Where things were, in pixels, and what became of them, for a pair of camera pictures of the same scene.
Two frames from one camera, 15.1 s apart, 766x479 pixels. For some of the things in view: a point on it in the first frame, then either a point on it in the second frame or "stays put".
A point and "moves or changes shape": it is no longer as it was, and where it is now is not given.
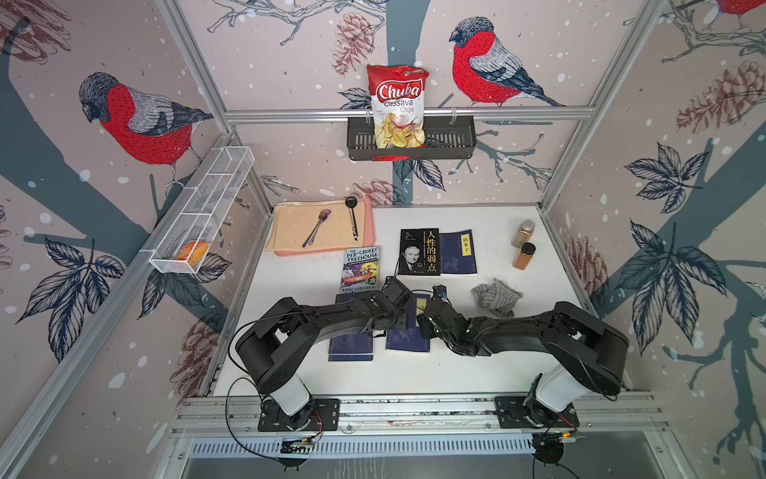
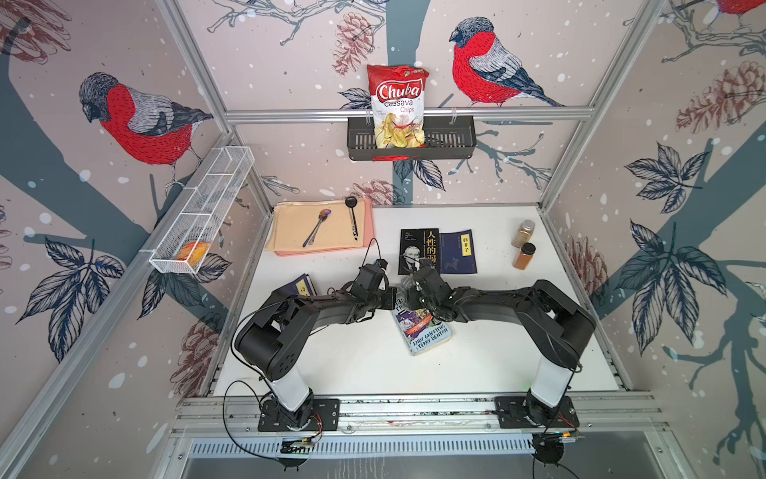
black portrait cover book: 419,251 stays put
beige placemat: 315,227 stays put
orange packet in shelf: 193,252 stays put
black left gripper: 403,317 to 390,293
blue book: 457,254 stays put
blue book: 408,338 to 302,286
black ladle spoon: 352,203 stays put
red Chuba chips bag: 397,95 stays put
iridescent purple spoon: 313,232 stays put
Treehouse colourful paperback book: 360,269 moves or changes shape
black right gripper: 425,324 to 411,296
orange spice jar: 524,255 stays put
